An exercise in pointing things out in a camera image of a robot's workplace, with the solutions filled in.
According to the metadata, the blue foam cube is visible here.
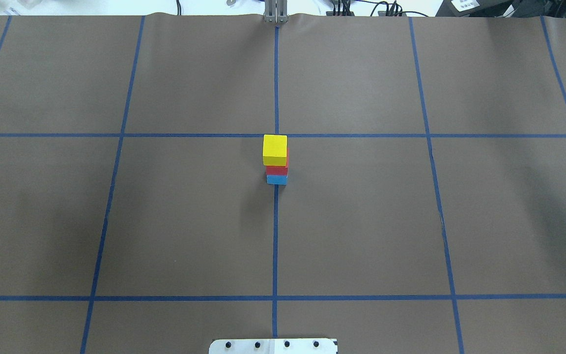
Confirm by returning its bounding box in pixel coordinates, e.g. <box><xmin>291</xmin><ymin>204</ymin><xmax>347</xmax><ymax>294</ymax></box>
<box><xmin>266</xmin><ymin>175</ymin><xmax>288</xmax><ymax>185</ymax></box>

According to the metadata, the red foam cube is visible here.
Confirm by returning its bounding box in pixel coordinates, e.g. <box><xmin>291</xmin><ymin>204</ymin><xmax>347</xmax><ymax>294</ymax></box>
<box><xmin>265</xmin><ymin>148</ymin><xmax>289</xmax><ymax>176</ymax></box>

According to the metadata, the yellow foam cube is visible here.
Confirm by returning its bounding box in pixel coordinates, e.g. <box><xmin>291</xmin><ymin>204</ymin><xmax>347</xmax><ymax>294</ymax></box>
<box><xmin>261</xmin><ymin>134</ymin><xmax>288</xmax><ymax>167</ymax></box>

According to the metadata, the aluminium frame post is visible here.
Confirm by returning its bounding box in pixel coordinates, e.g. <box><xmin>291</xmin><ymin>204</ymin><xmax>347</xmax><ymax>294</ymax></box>
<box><xmin>263</xmin><ymin>0</ymin><xmax>289</xmax><ymax>25</ymax></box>

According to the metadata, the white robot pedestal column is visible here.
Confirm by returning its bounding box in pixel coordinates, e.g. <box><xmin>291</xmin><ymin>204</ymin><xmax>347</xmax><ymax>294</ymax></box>
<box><xmin>208</xmin><ymin>338</ymin><xmax>339</xmax><ymax>354</ymax></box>

